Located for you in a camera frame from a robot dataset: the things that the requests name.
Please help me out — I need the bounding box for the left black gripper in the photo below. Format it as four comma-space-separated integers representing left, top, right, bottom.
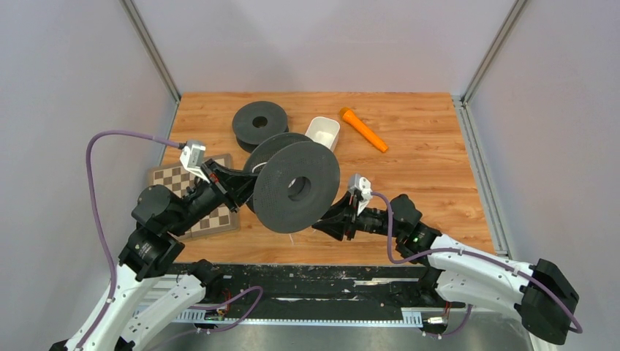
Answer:
170, 156, 270, 235

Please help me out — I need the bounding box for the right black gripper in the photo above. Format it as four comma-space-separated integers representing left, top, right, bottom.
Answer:
311, 192, 403, 242

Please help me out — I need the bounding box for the black spool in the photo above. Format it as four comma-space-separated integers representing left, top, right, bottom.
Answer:
243, 132, 341, 233
232, 101, 289, 152

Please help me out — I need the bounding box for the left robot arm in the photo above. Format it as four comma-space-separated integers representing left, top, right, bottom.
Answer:
51, 159, 258, 350

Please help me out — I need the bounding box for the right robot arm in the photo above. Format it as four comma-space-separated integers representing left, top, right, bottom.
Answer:
313, 191, 583, 345

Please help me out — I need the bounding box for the wooden chessboard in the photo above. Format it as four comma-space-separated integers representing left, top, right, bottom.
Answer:
146, 162, 240, 241

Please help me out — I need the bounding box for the white oblong tray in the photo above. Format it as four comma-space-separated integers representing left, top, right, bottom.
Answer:
305, 116, 341, 152

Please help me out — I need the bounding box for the orange flashlight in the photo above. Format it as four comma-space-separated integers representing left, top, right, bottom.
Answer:
339, 107, 389, 153

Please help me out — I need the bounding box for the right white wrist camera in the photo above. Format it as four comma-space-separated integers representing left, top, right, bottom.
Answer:
348, 173, 373, 216

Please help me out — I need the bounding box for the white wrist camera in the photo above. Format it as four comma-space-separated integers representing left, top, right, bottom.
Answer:
179, 140, 211, 184
348, 173, 373, 216

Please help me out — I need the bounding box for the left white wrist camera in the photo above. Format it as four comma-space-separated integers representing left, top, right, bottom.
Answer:
179, 140, 211, 184

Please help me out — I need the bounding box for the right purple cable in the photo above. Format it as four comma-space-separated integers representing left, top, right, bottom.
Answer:
370, 192, 583, 335

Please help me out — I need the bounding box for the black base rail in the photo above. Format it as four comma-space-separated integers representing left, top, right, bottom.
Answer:
104, 263, 500, 328

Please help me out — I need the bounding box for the right aluminium frame post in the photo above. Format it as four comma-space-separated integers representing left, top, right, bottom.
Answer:
461, 0, 530, 105

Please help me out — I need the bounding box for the aluminium frame post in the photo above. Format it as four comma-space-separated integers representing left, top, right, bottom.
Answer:
119, 0, 181, 105
461, 0, 530, 105

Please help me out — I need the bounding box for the left aluminium frame post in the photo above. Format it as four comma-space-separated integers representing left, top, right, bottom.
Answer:
119, 0, 181, 105

